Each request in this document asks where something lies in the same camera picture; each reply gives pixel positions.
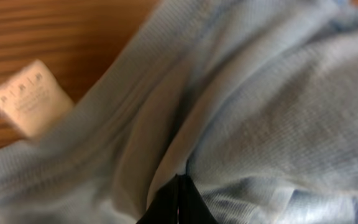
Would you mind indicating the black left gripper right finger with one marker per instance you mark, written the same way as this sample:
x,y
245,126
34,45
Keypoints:
x,y
191,206

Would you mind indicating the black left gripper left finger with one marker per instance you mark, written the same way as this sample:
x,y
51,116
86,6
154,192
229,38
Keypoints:
x,y
164,207

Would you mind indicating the light blue printed t-shirt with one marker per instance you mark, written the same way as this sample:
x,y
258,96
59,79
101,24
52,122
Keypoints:
x,y
255,101

